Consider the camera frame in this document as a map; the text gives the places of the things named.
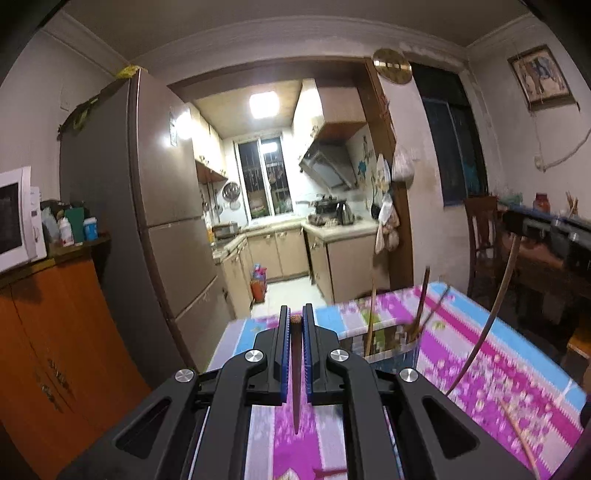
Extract white plastic bag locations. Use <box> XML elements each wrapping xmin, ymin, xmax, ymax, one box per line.
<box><xmin>392</xmin><ymin>145</ymin><xmax>415</xmax><ymax>182</ymax></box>

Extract steel range hood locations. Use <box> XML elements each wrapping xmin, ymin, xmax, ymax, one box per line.
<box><xmin>298</xmin><ymin>138</ymin><xmax>358</xmax><ymax>190</ymax></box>

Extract blue perforated utensil holder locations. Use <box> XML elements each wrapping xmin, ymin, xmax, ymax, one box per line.
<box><xmin>362</xmin><ymin>323</ymin><xmax>422</xmax><ymax>376</ymax></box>

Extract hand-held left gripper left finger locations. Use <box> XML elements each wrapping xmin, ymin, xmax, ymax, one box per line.
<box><xmin>58</xmin><ymin>305</ymin><xmax>293</xmax><ymax>480</ymax></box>

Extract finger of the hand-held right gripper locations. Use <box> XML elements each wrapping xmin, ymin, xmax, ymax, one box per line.
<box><xmin>502</xmin><ymin>208</ymin><xmax>591</xmax><ymax>241</ymax></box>
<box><xmin>551</xmin><ymin>236</ymin><xmax>591</xmax><ymax>273</ymax></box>

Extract framed wall picture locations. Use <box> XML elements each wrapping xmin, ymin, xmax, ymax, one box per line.
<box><xmin>508</xmin><ymin>45</ymin><xmax>575</xmax><ymax>110</ymax></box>

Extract beige lower kitchen cabinets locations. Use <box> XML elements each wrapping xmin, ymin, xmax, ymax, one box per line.
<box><xmin>212</xmin><ymin>222</ymin><xmax>391</xmax><ymax>319</ymax></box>

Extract grey refrigerator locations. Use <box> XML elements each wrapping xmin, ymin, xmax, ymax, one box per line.
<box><xmin>59</xmin><ymin>67</ymin><xmax>232</xmax><ymax>384</ymax></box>

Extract dark green bag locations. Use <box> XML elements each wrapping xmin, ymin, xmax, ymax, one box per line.
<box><xmin>59</xmin><ymin>90</ymin><xmax>109</xmax><ymax>134</ymax></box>

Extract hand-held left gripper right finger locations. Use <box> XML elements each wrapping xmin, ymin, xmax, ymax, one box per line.
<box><xmin>302</xmin><ymin>304</ymin><xmax>536</xmax><ymax>480</ymax></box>

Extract square ceiling light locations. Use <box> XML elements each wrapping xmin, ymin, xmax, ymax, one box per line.
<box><xmin>249</xmin><ymin>91</ymin><xmax>279</xmax><ymax>118</ymax></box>

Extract hanging kitchen cloths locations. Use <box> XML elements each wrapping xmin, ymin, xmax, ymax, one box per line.
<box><xmin>372</xmin><ymin>154</ymin><xmax>400</xmax><ymax>254</ymax></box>

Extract beige upper kitchen cabinet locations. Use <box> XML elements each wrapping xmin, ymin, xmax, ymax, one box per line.
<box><xmin>292</xmin><ymin>78</ymin><xmax>370</xmax><ymax>141</ymax></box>
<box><xmin>191</xmin><ymin>104</ymin><xmax>229</xmax><ymax>183</ymax></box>

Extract green container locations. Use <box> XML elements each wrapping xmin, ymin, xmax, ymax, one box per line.
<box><xmin>65</xmin><ymin>207</ymin><xmax>86</xmax><ymax>243</ymax></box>

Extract flower wall sticker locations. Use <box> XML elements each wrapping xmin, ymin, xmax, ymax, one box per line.
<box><xmin>358</xmin><ymin>136</ymin><xmax>375</xmax><ymax>185</ymax></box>

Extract floral striped tablecloth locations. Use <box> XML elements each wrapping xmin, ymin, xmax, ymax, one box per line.
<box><xmin>208</xmin><ymin>284</ymin><xmax>587</xmax><ymax>480</ymax></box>

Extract plastic bottle cluster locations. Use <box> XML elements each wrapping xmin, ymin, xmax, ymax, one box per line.
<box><xmin>250</xmin><ymin>264</ymin><xmax>269</xmax><ymax>303</ymax></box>

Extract dark room window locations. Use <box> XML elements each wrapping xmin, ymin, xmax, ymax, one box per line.
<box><xmin>410</xmin><ymin>62</ymin><xmax>489</xmax><ymax>206</ymax></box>

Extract white carton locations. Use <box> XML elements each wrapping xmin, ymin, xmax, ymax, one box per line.
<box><xmin>41</xmin><ymin>207</ymin><xmax>60</xmax><ymax>245</ymax></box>

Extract barred kitchen window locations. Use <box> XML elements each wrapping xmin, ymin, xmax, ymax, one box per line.
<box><xmin>234</xmin><ymin>134</ymin><xmax>294</xmax><ymax>220</ymax></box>

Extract white microwave oven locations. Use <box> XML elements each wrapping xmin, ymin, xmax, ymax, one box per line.
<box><xmin>0</xmin><ymin>166</ymin><xmax>48</xmax><ymax>274</ymax></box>

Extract wooden chopstick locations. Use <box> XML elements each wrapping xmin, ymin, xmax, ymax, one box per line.
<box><xmin>365</xmin><ymin>284</ymin><xmax>377</xmax><ymax>358</ymax></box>
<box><xmin>412</xmin><ymin>265</ymin><xmax>431</xmax><ymax>344</ymax></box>
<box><xmin>409</xmin><ymin>284</ymin><xmax>451</xmax><ymax>335</ymax></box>
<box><xmin>445</xmin><ymin>235</ymin><xmax>522</xmax><ymax>397</ymax></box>
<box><xmin>499</xmin><ymin>399</ymin><xmax>540</xmax><ymax>478</ymax></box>
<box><xmin>289</xmin><ymin>314</ymin><xmax>304</xmax><ymax>435</ymax></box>

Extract gold wall clock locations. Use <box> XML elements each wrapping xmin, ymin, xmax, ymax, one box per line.
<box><xmin>372</xmin><ymin>47</ymin><xmax>413</xmax><ymax>85</ymax></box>

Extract orange wooden cabinet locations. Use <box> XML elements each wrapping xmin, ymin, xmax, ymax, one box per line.
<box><xmin>0</xmin><ymin>233</ymin><xmax>153</xmax><ymax>480</ymax></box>

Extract wooden chair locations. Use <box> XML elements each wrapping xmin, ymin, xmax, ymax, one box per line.
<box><xmin>464</xmin><ymin>196</ymin><xmax>506</xmax><ymax>305</ymax></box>

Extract black wok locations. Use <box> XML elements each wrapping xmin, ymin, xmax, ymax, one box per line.
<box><xmin>295</xmin><ymin>196</ymin><xmax>347</xmax><ymax>215</ymax></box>

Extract dark wooden side table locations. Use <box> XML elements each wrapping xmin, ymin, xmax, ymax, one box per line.
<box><xmin>503</xmin><ymin>222</ymin><xmax>591</xmax><ymax>352</ymax></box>

